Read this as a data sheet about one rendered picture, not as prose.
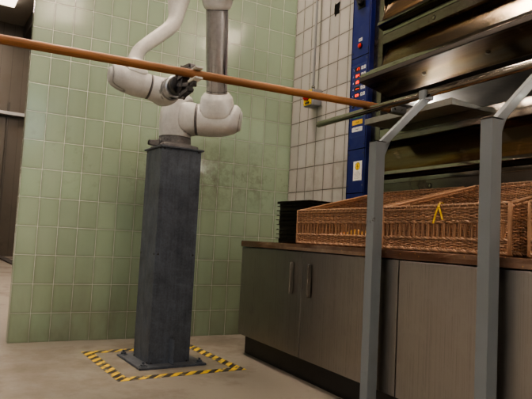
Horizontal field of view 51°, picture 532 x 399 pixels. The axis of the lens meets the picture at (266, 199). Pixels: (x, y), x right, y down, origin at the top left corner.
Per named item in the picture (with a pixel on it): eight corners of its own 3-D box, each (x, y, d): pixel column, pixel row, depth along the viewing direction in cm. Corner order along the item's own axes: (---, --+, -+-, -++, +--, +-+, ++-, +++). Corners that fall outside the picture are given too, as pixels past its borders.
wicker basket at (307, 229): (375, 247, 275) (378, 192, 277) (466, 252, 226) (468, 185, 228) (293, 243, 252) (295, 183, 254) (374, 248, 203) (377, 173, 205)
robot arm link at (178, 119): (161, 140, 276) (165, 96, 277) (198, 142, 275) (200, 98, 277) (154, 134, 259) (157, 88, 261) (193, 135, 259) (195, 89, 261)
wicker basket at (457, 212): (473, 253, 223) (475, 184, 224) (617, 261, 173) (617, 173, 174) (378, 248, 200) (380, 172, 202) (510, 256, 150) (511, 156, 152)
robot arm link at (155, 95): (180, 106, 224) (150, 96, 218) (168, 112, 238) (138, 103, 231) (185, 81, 225) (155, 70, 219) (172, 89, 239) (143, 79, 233)
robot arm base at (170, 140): (141, 148, 268) (142, 137, 268) (184, 153, 279) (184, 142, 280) (155, 143, 252) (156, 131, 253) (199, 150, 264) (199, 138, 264)
